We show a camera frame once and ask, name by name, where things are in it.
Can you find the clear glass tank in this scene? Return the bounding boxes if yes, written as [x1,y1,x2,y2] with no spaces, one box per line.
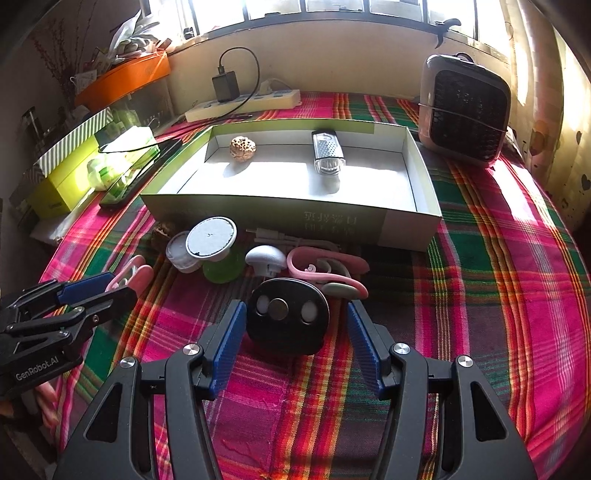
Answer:
[111,78,176,127]

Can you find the white power strip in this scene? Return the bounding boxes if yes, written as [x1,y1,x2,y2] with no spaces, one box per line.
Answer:
[185,79,302,123]

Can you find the plaid blanket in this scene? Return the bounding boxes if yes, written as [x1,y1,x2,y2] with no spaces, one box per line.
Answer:
[39,90,591,480]

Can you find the person's left hand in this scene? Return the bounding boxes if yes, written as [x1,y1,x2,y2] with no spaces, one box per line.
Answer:
[32,381,62,428]

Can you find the yellow-green box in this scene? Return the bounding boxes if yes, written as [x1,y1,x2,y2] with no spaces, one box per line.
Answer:
[25,138,100,220]

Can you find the white cable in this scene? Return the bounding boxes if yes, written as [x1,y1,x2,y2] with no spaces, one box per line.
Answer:
[247,226,324,250]

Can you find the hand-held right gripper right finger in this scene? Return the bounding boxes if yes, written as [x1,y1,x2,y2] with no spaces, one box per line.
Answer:
[346,300,539,480]

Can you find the orange box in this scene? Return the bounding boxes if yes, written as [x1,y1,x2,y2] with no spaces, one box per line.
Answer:
[74,51,171,112]

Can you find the small metal grater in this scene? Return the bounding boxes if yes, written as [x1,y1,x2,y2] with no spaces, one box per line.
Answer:
[311,130,348,175]

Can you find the shallow green cardboard box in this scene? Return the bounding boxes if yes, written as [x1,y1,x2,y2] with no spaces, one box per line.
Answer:
[140,121,443,252]

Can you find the black remote control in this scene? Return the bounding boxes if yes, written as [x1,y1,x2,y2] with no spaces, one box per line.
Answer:
[99,137,184,212]

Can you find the white mushroom-shaped knob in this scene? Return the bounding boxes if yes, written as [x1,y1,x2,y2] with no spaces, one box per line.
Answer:
[245,246,287,278]

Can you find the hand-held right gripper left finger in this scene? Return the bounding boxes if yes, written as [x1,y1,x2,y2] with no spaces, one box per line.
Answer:
[53,299,247,480]

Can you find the green white plastic packet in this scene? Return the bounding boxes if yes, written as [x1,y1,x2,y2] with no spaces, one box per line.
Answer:
[87,126,160,191]

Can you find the pink and green clip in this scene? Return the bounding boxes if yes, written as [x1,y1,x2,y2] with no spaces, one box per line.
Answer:
[286,246,370,301]

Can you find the green bottle with grey lid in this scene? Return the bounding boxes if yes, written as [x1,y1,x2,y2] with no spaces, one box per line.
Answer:
[185,217,247,283]

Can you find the black charger cable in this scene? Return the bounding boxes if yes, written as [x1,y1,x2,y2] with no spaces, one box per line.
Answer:
[203,47,262,121]

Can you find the brown walnut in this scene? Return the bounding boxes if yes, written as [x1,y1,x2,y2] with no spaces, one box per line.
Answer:
[229,135,259,162]
[152,220,178,247]

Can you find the pink and white clip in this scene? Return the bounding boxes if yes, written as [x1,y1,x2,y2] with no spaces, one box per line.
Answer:
[105,255,154,294]

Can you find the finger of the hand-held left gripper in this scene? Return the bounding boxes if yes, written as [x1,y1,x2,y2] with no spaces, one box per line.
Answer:
[2,272,116,315]
[0,288,138,356]

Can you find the black round disc with holes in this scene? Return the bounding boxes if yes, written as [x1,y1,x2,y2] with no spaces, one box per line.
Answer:
[246,278,331,356]

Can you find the glass jar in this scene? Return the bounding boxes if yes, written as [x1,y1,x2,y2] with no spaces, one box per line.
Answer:
[21,107,40,139]

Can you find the black window hook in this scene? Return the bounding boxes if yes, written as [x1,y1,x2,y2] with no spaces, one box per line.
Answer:
[428,18,462,47]

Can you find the grey fan heater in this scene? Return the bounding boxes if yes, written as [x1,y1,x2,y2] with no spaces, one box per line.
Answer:
[418,53,513,168]

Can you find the white plastic bags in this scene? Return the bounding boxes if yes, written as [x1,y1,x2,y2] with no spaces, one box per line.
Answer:
[106,11,162,61]

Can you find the black charger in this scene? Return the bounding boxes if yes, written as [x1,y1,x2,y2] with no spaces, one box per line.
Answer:
[211,71,241,103]

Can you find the dried branches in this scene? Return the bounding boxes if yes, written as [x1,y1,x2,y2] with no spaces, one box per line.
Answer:
[30,0,100,88]

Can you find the white cloth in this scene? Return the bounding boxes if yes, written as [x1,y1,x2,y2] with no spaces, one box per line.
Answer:
[30,217,75,243]

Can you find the small white cap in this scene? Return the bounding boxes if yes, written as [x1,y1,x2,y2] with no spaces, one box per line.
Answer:
[166,231,200,274]

